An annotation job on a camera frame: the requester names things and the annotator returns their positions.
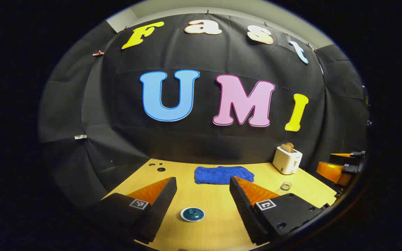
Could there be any white toaster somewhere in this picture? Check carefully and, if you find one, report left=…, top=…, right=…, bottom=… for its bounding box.
left=273, top=146, right=303, bottom=175

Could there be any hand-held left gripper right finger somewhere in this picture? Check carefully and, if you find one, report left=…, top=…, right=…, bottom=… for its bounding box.
left=229, top=175, right=330, bottom=245

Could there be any white teacup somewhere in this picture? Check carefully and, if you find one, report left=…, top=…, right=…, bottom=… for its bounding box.
left=180, top=207, right=206, bottom=223

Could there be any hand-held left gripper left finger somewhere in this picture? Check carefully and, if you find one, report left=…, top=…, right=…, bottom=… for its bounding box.
left=82, top=176, right=178, bottom=244

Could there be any blue towel cloth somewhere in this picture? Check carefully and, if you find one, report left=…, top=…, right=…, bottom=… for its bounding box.
left=194, top=166, right=255, bottom=185

